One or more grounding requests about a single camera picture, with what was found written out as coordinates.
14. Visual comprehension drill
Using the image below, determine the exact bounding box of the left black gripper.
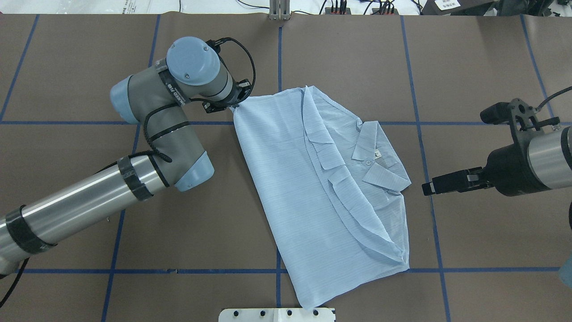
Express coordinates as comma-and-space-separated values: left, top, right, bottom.
202, 79, 253, 113

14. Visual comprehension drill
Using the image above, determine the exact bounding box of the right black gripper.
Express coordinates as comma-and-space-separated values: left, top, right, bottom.
421, 143, 550, 196

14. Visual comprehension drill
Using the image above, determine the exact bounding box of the light blue striped shirt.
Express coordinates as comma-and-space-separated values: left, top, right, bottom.
232, 86, 411, 310

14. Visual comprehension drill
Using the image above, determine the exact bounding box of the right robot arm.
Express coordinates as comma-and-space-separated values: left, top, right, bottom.
431, 128, 571, 287

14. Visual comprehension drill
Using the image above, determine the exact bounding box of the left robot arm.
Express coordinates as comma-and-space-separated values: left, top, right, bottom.
1, 36, 256, 279

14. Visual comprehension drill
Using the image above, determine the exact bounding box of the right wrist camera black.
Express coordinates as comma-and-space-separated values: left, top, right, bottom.
480, 98, 560, 145

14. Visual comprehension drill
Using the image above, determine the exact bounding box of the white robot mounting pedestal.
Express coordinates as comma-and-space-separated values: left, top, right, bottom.
218, 308, 336, 322

